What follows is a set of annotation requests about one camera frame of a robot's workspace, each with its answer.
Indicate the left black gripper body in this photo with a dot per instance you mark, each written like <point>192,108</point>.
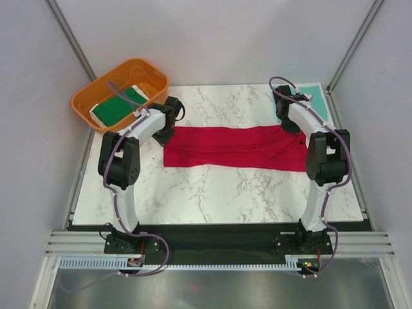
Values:
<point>164,135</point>

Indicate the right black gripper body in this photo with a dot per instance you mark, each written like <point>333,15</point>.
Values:
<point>288,125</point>

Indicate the red t shirt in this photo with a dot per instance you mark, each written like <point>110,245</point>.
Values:
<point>261,147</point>

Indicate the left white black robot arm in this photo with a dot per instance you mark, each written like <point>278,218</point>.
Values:
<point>119,160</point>

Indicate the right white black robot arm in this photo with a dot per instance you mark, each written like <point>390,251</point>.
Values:
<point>328,161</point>

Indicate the teal folded t shirt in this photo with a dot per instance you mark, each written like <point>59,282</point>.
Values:
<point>318,101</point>

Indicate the green folded t shirt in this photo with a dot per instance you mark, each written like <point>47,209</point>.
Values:
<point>116,107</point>

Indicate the orange plastic basket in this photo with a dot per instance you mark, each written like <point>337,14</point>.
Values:
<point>140,72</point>

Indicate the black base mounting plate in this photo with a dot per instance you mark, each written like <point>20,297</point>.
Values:
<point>237,243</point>

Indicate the right aluminium frame post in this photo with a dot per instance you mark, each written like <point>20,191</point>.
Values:
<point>359,36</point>

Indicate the aluminium frame post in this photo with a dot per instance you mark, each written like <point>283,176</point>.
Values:
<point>69,35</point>
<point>359,36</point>

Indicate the white slotted cable duct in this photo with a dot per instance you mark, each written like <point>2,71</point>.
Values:
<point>124,263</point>

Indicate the left aluminium frame post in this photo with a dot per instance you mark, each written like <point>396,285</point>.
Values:
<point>69,35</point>

